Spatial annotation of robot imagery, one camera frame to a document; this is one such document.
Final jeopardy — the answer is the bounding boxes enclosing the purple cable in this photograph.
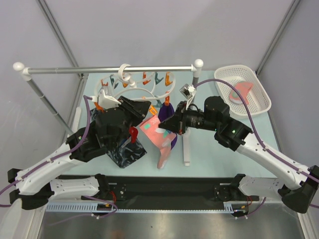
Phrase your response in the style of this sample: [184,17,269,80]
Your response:
[0,95,119,225]
[194,78,319,220]

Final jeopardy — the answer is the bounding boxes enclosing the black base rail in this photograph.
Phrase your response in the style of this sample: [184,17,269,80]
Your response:
[104,176,237,210]

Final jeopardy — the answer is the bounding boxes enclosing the white round clip hanger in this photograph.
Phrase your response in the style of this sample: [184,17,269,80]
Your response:
[94,71,176,115]

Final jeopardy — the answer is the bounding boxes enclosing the white silver clothes rack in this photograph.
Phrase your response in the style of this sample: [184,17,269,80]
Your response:
[12,58,204,167]

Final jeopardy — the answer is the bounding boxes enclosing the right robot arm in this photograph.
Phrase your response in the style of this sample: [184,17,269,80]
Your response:
[159,96,319,214]

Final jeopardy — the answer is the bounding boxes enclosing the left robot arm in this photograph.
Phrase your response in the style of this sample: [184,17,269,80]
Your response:
[7,96,151,210]

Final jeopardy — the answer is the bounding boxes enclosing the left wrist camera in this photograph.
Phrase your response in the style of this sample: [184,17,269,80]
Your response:
[91,87,121,110]

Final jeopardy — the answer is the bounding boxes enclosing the dark patterned shorts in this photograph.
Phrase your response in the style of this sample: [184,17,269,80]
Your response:
[90,108,147,168]

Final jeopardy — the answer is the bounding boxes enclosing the purple cloth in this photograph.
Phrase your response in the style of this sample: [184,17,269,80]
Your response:
[158,103,177,149]

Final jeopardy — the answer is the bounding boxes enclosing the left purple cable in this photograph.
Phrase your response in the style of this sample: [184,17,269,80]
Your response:
[0,95,119,225]

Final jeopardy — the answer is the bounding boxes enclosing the santa christmas sock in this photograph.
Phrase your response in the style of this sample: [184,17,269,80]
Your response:
[129,126,139,143]

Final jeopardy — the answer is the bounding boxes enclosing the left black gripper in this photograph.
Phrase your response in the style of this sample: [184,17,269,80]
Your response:
[112,96,152,149]

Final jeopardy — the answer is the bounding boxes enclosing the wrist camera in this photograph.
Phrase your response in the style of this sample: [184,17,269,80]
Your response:
[91,87,121,110]
[179,84,196,105]

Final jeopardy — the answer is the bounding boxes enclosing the pink sock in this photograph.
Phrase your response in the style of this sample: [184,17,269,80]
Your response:
[140,115,176,169]
[229,81,253,105]

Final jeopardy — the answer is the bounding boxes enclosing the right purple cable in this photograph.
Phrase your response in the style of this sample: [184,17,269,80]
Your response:
[194,78,319,220]

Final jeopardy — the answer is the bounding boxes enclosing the white plastic basket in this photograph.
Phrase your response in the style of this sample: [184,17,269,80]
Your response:
[214,65,272,119]

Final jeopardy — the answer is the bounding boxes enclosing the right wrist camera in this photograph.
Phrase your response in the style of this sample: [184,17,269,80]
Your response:
[179,84,196,105]

